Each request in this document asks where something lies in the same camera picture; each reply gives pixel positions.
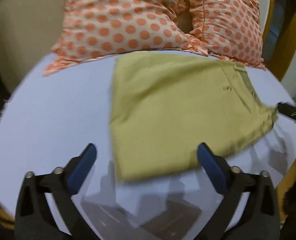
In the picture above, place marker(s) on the large polka dot pillow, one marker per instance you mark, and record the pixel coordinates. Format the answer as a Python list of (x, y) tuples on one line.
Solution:
[(93, 29)]

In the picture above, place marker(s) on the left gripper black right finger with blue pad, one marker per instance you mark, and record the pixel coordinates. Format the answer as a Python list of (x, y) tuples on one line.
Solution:
[(260, 218)]

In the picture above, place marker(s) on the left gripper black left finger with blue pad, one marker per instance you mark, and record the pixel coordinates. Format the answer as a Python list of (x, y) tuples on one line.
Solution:
[(33, 218)]

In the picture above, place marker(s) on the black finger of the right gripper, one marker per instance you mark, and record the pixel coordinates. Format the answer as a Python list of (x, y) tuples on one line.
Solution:
[(287, 110)]

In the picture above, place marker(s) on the khaki green pants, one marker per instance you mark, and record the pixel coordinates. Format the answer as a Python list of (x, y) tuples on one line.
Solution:
[(165, 105)]

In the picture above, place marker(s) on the small polka dot pillow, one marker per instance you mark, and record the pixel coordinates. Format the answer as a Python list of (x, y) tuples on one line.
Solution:
[(227, 29)]

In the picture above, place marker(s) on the wooden door frame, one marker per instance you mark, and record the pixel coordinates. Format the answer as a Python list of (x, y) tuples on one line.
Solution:
[(278, 21)]

